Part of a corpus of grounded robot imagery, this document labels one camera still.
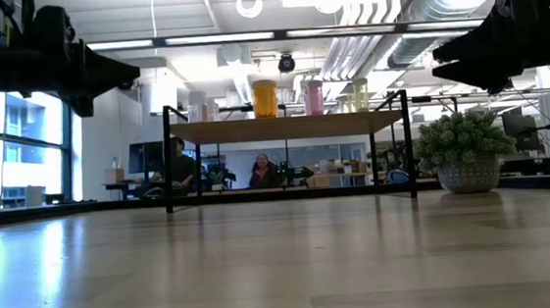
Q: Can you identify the wooden shelf with black legs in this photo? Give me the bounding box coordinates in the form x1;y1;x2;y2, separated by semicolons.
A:
157;86;418;218

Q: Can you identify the small background potted plant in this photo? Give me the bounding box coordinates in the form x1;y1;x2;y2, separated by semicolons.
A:
207;170;227;192

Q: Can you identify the small yellow pill bottle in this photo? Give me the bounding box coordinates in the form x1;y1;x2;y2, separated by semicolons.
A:
351;76;371;114
337;93;355;115

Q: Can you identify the cardboard box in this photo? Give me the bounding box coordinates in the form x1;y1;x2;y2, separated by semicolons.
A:
103;166;125;185

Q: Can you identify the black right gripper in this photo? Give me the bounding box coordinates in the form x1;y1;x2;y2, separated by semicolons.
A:
427;0;550;99

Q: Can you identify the blue round background object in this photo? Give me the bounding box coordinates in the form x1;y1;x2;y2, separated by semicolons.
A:
386;167;410;185

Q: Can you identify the black computer monitor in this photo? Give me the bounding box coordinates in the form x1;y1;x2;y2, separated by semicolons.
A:
125;140;167;176

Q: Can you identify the black overhead camera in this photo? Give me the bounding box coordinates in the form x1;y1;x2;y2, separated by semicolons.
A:
276;52;298;75

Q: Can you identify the white hanging ring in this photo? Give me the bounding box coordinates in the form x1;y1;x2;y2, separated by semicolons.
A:
235;0;264;20

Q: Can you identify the silver ceiling air duct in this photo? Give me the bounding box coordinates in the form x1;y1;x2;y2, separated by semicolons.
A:
383;0;520;71

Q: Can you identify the black monitor on arm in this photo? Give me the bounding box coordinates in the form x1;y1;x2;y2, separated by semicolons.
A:
501;110;550;162

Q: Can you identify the small pink pill bottle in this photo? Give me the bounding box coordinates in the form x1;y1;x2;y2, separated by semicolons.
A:
302;78;325;117

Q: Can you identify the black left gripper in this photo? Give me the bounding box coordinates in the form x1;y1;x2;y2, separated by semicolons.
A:
12;0;144;124

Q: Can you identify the large orange pill bottle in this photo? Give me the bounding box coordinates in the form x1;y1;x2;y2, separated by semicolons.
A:
251;78;281;121

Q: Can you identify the small white bottle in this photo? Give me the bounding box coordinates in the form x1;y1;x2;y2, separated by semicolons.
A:
185;88;210;125

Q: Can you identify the green potted plant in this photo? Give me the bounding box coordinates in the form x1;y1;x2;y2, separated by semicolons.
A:
412;105;521;198

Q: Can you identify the black overhead frame bar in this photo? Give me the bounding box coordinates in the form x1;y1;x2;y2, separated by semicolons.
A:
86;11;486;60

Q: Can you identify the seated person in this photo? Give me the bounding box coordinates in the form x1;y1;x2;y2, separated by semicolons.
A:
169;134;199;190
247;152;281;190

